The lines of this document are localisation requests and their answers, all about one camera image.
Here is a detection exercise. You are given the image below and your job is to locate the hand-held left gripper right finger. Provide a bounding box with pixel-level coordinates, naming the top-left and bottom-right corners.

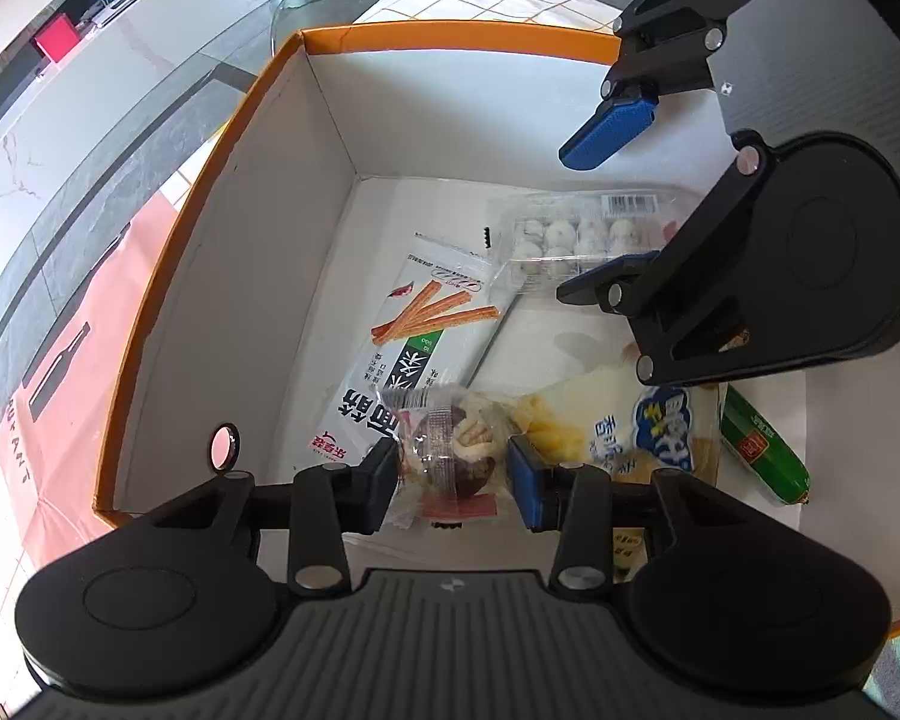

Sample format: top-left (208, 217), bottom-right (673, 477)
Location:
top-left (505, 435), bottom-right (760, 597)

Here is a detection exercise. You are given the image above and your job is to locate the green sausage stick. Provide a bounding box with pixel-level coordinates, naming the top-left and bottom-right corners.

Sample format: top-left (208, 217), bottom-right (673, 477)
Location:
top-left (719, 382), bottom-right (812, 508)

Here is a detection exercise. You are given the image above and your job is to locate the round glass side table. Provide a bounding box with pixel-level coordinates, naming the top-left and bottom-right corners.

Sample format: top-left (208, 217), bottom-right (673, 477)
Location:
top-left (269, 0), bottom-right (392, 55)

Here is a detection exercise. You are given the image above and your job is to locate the orange cardboard box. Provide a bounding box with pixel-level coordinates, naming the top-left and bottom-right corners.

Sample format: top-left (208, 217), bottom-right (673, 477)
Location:
top-left (90, 24), bottom-right (900, 638)

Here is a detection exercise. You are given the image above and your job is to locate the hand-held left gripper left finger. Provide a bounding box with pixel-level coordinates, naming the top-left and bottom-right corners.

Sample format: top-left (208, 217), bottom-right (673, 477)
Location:
top-left (139, 435), bottom-right (400, 596)

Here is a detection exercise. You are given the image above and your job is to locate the white packet with orange sticks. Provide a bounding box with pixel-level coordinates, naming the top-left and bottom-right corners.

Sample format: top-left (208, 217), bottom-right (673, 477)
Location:
top-left (307, 232), bottom-right (523, 470)

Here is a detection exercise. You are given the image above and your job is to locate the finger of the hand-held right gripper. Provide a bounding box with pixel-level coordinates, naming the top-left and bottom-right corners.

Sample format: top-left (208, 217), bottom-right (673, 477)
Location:
top-left (555, 130), bottom-right (797, 389)
top-left (558, 0), bottom-right (727, 172)

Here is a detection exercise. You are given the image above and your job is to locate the clear brown snack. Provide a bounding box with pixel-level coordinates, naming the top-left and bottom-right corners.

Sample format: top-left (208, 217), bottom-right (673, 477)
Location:
top-left (379, 382), bottom-right (519, 530)

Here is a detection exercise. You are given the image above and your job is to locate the clear pack of white balls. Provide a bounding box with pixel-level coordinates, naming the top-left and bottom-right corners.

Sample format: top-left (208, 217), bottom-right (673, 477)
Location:
top-left (484, 191), bottom-right (710, 302)

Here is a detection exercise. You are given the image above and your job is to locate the white marble television cabinet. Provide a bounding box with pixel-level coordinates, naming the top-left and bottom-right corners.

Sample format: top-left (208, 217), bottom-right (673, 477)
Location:
top-left (0, 0), bottom-right (272, 256)

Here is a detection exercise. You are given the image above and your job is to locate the teal patterned cloth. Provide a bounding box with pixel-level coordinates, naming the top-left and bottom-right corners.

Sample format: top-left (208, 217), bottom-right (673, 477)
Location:
top-left (861, 626), bottom-right (900, 718)

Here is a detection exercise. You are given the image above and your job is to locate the white blue and yellow packet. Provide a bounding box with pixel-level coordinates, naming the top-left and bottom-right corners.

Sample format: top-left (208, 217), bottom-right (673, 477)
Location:
top-left (510, 360), bottom-right (722, 490)

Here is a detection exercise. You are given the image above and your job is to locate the red box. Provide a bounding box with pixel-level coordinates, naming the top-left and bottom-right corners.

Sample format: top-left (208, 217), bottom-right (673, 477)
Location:
top-left (33, 15), bottom-right (84, 65)

